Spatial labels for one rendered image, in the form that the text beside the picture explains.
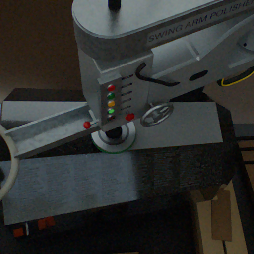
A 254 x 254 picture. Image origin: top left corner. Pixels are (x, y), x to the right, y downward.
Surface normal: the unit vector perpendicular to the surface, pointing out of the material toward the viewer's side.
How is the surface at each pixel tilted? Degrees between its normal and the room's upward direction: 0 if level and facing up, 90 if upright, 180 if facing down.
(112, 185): 45
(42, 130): 1
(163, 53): 4
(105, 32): 0
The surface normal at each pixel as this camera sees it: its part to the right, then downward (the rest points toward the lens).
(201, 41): -0.55, -0.13
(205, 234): 0.04, -0.47
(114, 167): 0.11, 0.29
